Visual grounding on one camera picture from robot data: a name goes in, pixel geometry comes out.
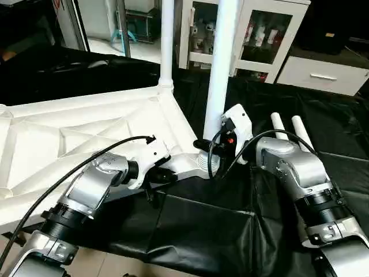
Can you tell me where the white plastic table leg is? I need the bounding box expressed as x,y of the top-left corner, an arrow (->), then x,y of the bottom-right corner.
270,112 -> 288,140
198,0 -> 240,177
159,0 -> 175,94
291,115 -> 315,153

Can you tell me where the white plastic table top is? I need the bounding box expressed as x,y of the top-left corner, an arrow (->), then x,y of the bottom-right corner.
0,85 -> 224,234

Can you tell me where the black table mat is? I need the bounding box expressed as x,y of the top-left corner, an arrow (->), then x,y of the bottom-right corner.
0,45 -> 369,277

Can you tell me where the white glass door cabinet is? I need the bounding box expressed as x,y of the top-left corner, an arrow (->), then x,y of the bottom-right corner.
179,0 -> 311,84

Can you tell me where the white drawer unit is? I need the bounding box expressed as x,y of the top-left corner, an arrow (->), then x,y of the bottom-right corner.
277,55 -> 369,98

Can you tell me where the turquoise plastic stand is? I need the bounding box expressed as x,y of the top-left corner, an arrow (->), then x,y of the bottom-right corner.
111,26 -> 139,50

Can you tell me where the black case with yellow label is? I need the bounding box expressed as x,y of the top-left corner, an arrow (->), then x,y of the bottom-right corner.
301,0 -> 352,56

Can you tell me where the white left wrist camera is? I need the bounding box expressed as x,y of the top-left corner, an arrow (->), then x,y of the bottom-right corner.
128,138 -> 171,190

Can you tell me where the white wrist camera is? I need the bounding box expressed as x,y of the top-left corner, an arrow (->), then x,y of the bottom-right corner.
221,104 -> 254,164
128,138 -> 171,190

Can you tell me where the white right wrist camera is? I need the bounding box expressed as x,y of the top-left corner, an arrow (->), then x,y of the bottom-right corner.
221,104 -> 254,164

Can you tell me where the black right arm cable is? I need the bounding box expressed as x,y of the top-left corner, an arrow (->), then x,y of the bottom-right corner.
208,128 -> 317,179

